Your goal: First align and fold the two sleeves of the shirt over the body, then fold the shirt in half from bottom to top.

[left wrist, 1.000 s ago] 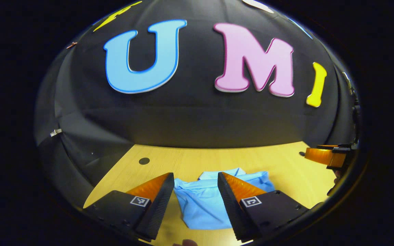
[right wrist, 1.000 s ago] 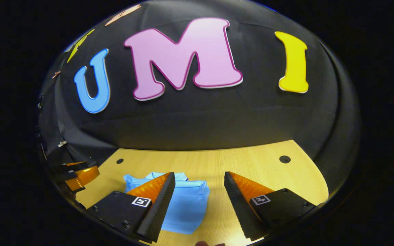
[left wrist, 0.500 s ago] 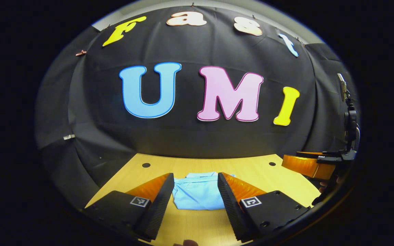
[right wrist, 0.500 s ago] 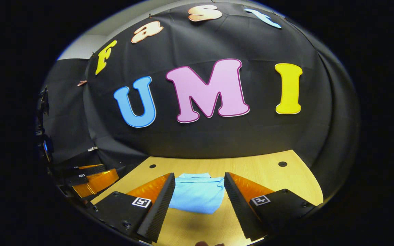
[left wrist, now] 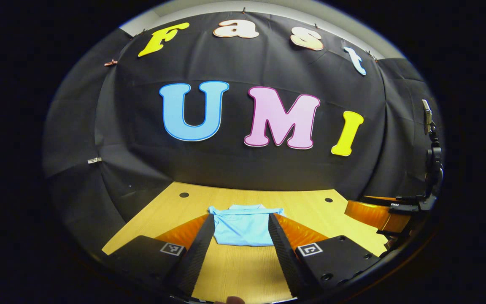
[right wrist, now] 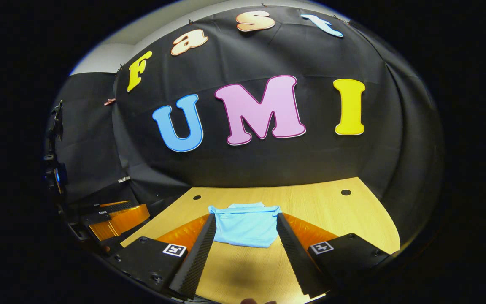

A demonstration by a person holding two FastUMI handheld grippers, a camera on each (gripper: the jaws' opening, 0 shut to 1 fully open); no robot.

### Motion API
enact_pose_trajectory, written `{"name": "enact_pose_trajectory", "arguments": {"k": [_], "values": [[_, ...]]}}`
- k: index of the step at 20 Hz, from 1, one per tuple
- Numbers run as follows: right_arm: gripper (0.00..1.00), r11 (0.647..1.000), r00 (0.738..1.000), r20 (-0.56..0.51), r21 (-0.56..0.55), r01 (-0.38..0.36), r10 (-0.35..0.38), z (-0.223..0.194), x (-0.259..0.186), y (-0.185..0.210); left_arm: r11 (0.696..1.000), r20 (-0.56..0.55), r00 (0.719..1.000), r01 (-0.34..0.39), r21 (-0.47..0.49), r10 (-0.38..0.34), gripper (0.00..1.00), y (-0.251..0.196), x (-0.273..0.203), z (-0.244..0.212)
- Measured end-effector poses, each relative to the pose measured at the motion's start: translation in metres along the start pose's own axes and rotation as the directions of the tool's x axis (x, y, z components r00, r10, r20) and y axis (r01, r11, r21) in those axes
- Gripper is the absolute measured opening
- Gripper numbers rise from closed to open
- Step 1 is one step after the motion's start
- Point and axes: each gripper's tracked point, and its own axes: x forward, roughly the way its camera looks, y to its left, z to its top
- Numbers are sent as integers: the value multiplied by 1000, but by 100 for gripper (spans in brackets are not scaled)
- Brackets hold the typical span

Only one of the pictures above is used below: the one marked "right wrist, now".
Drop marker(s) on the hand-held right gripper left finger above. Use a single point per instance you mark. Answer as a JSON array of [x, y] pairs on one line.
[[194, 261]]

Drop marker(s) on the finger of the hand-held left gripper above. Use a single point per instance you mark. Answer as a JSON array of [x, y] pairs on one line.
[[112, 207], [99, 218]]

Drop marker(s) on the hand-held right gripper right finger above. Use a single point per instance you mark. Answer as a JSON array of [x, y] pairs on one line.
[[295, 257]]

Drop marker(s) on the light blue T-shirt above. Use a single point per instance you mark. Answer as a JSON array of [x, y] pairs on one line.
[[245, 228]]

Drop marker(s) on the silver cloth clip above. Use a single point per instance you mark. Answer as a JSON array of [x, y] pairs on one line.
[[123, 179]]

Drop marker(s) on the copper cloth clip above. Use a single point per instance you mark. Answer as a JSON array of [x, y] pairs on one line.
[[109, 101]]

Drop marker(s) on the black backdrop cloth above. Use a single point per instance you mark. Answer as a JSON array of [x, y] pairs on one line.
[[268, 164]]

